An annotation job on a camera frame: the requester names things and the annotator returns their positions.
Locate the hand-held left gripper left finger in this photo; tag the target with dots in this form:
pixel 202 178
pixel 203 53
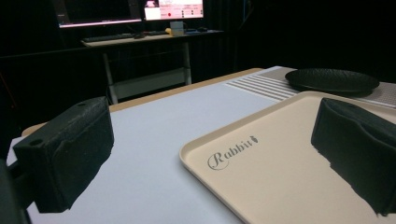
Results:
pixel 67 155

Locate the dark computer monitor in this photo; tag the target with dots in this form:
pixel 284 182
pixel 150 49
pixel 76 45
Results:
pixel 96 12

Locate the black keyboard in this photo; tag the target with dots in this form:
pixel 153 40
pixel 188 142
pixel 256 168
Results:
pixel 107 38

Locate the lit computer monitor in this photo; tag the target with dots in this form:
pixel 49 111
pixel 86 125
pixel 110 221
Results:
pixel 173 9

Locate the black computer mouse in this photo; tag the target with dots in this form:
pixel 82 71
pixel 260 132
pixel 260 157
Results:
pixel 139 35

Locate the small yellow object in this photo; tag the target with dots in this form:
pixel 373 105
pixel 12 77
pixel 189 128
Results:
pixel 168 31

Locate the desk with white legs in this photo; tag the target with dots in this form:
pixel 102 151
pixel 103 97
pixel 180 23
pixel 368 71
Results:
pixel 149 62

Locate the black textured plate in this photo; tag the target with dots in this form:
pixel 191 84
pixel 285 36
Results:
pixel 331 81

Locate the grey striped placemat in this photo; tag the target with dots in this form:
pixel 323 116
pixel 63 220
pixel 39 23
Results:
pixel 274 85

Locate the beige plastic tray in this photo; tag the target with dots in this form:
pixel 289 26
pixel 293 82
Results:
pixel 274 180

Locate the small grey box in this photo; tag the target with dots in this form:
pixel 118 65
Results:
pixel 176 28

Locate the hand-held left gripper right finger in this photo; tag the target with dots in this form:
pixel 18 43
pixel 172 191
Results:
pixel 358 149

